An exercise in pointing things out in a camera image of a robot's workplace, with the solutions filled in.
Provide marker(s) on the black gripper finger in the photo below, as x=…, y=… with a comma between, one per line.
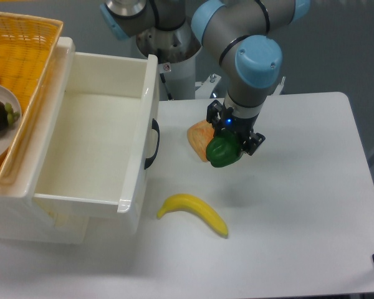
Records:
x=251, y=142
x=214, y=115

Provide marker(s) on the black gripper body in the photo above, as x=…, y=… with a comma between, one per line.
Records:
x=225, y=120

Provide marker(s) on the green pepper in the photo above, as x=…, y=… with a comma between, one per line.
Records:
x=223, y=150

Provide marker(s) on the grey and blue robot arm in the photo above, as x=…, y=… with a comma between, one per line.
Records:
x=235, y=36

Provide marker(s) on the open upper white drawer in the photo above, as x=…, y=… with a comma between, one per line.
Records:
x=94, y=166

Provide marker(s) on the white drawer cabinet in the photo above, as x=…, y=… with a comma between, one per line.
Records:
x=22, y=217

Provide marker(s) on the orange slice toy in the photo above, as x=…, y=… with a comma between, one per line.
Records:
x=199, y=135

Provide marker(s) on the yellow banana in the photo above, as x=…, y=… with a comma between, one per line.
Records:
x=196, y=206

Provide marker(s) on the yellow woven basket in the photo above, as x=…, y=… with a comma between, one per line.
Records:
x=27, y=44

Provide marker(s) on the white plate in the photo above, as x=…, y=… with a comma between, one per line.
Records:
x=7, y=136

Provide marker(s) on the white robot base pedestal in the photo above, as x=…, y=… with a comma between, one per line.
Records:
x=177, y=74

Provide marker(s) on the black drawer handle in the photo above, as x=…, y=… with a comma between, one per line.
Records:
x=154, y=142

